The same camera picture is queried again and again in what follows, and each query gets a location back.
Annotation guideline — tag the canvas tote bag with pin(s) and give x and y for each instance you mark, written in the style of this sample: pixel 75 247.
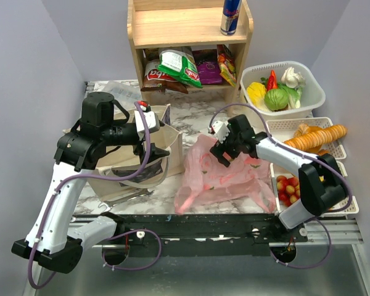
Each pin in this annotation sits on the canvas tote bag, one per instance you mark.
pixel 123 162

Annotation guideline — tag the pink plastic grocery bag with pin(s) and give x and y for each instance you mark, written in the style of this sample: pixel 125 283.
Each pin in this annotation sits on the pink plastic grocery bag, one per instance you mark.
pixel 206 181

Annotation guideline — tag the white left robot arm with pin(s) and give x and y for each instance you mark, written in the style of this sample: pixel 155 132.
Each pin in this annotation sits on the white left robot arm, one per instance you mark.
pixel 103 123

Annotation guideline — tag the large bread roll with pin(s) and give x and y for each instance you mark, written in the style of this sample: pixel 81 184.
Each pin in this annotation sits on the large bread roll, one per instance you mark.
pixel 305 129

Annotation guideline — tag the yellow napa cabbage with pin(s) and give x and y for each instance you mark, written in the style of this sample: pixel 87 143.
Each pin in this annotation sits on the yellow napa cabbage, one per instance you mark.
pixel 256 92

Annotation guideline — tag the silver open-end wrench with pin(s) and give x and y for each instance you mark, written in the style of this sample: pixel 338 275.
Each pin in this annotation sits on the silver open-end wrench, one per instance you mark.
pixel 109 204

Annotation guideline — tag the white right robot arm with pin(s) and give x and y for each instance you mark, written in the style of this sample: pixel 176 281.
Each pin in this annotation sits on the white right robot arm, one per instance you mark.
pixel 321 183

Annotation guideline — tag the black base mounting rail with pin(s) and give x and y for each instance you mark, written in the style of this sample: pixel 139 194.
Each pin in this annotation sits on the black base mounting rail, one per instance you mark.
pixel 202 235

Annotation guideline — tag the purple snack bag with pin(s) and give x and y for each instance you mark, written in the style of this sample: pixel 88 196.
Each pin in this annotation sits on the purple snack bag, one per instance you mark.
pixel 207 66

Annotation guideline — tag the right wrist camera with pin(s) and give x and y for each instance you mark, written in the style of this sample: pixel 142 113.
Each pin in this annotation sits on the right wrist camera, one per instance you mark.
pixel 220 130

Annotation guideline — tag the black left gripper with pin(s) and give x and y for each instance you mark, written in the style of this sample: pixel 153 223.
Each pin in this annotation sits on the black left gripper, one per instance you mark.
pixel 156 152

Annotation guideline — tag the green bok choy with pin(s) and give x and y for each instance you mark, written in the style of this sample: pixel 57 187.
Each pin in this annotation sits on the green bok choy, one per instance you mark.
pixel 294 97

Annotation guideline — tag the white tray with bread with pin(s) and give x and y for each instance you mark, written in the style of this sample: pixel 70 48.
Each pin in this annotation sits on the white tray with bread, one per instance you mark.
pixel 284 130

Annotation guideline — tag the red lychee fruit bunch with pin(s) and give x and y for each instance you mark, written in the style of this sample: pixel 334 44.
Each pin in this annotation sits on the red lychee fruit bunch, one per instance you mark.
pixel 288 189

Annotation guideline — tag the Red Bull can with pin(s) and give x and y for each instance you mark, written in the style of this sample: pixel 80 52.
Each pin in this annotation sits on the Red Bull can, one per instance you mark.
pixel 231 9

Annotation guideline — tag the green white food packet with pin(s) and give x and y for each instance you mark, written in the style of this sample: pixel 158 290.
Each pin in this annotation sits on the green white food packet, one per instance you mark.
pixel 179 63

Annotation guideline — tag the white vegetable basket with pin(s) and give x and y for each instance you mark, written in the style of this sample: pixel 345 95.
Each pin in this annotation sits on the white vegetable basket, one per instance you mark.
pixel 312 97

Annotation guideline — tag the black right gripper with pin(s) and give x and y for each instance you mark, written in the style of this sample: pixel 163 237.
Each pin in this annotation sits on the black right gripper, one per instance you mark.
pixel 219 149

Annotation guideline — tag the green lettuce piece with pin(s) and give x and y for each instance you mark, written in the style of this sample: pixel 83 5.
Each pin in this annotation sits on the green lettuce piece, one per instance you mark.
pixel 276 99

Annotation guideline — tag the red chili pepper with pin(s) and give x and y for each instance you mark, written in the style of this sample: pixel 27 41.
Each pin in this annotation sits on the red chili pepper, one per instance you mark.
pixel 272 81

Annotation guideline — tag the Fox's fruit candy bag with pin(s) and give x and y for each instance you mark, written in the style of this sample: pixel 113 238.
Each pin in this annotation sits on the Fox's fruit candy bag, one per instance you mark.
pixel 226 64

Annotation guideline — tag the small bread piece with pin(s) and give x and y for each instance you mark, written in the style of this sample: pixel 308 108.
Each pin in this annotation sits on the small bread piece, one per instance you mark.
pixel 322 152

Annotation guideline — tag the clear plastic parts box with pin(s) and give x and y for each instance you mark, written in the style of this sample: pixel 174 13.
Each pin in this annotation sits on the clear plastic parts box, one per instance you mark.
pixel 123 93

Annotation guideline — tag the Chuba cassava chips bag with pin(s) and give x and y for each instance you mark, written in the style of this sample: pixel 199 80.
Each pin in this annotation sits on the Chuba cassava chips bag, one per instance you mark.
pixel 156 80

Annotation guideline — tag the white garlic bulb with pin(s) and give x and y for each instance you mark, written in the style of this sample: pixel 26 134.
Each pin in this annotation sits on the white garlic bulb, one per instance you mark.
pixel 293 79

